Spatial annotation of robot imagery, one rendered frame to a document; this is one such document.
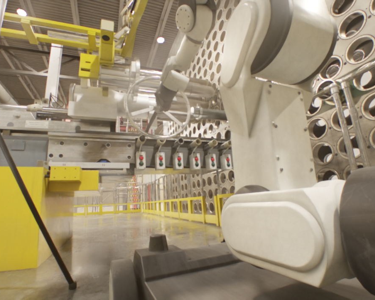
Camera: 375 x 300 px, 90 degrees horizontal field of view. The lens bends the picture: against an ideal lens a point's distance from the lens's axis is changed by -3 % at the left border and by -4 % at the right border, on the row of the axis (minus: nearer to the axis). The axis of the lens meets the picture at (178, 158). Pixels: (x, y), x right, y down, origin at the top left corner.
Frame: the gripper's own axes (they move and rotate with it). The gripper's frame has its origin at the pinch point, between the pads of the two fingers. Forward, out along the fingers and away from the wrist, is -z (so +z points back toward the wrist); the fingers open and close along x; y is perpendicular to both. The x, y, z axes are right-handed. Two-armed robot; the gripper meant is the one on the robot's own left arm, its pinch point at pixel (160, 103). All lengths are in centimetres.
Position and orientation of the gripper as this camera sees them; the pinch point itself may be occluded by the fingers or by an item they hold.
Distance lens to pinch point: 112.6
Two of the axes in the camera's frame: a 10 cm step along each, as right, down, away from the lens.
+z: 3.3, -2.2, -9.2
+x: 4.1, 9.1, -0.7
